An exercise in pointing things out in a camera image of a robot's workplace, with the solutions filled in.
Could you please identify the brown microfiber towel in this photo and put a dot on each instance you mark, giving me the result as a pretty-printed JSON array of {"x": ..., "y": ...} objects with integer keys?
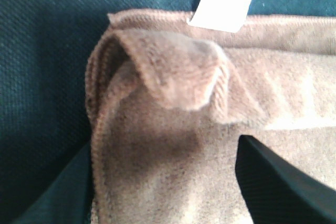
[{"x": 167, "y": 103}]

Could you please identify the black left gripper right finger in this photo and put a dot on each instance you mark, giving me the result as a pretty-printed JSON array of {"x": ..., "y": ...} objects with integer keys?
[{"x": 275, "y": 191}]

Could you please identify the white towel care label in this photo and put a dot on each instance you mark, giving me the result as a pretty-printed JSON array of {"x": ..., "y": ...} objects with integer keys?
[{"x": 220, "y": 15}]

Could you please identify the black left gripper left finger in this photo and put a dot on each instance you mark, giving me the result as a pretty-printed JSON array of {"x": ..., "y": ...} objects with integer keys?
[{"x": 69, "y": 197}]

